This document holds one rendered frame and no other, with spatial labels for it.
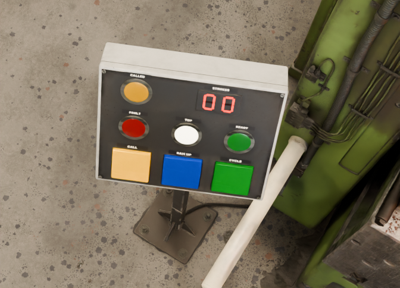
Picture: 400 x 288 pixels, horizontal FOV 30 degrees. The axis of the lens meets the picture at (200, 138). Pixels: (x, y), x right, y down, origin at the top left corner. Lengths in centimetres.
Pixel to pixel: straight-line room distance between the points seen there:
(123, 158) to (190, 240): 103
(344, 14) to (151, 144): 43
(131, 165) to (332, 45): 45
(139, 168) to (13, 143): 117
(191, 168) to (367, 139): 47
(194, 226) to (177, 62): 117
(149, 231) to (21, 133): 55
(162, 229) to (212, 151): 106
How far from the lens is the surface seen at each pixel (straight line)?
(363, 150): 180
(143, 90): 135
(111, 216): 248
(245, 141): 140
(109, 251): 246
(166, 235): 242
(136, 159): 145
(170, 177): 147
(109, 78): 135
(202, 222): 247
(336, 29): 143
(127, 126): 140
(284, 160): 189
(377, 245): 169
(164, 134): 141
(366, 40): 137
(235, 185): 148
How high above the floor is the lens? 241
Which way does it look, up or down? 70 degrees down
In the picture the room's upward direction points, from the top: 10 degrees clockwise
